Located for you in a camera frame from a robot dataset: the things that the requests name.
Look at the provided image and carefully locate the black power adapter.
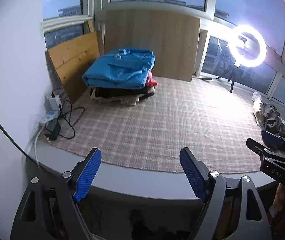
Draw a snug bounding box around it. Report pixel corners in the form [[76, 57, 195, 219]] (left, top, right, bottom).
[[44, 119, 62, 141]]

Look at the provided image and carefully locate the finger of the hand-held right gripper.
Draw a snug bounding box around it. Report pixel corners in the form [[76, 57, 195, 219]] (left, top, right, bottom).
[[261, 130, 285, 154], [246, 138, 285, 159]]

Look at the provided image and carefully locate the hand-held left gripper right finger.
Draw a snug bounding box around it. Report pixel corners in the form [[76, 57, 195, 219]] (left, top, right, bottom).
[[179, 147, 273, 240]]

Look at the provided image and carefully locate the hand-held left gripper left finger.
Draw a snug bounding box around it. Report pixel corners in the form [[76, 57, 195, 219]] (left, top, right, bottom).
[[10, 147, 102, 240]]

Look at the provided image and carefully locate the white plastic bag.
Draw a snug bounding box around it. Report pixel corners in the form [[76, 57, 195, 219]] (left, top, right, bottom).
[[251, 92, 268, 128]]

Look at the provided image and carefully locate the ring light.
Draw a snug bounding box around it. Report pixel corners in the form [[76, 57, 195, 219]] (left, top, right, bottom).
[[229, 25, 267, 68]]

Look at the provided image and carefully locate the black cable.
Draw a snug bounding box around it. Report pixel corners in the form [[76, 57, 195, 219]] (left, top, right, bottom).
[[57, 99, 85, 139]]

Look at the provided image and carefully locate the blue striped garment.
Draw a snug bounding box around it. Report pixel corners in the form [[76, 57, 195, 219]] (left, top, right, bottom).
[[82, 47, 156, 90]]

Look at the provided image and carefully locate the checked woven rug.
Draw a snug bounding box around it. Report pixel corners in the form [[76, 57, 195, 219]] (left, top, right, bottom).
[[48, 76, 270, 174]]

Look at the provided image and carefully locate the white plug charger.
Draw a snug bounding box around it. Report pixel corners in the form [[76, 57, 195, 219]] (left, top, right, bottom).
[[48, 92, 63, 110]]

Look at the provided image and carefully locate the white cable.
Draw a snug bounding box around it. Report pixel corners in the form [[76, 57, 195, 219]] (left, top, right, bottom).
[[26, 127, 44, 167]]

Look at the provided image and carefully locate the white power strip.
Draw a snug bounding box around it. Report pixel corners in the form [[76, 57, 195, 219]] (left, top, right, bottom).
[[39, 111, 60, 128]]

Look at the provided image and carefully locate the white window frame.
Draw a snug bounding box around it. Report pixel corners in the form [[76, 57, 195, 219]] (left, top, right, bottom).
[[41, 0, 285, 115]]

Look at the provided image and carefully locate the pine wood board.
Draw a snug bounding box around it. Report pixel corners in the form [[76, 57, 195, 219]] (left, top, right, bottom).
[[45, 30, 105, 104]]

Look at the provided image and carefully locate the pile of dark grey clothes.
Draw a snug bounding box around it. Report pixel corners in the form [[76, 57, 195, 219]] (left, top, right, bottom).
[[259, 103, 285, 138]]

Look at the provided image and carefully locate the light wooden panel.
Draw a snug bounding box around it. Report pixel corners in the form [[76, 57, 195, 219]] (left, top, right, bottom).
[[104, 9, 201, 82]]

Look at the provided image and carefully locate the black folded garment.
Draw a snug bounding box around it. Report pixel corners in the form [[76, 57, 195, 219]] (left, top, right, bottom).
[[92, 86, 155, 99]]

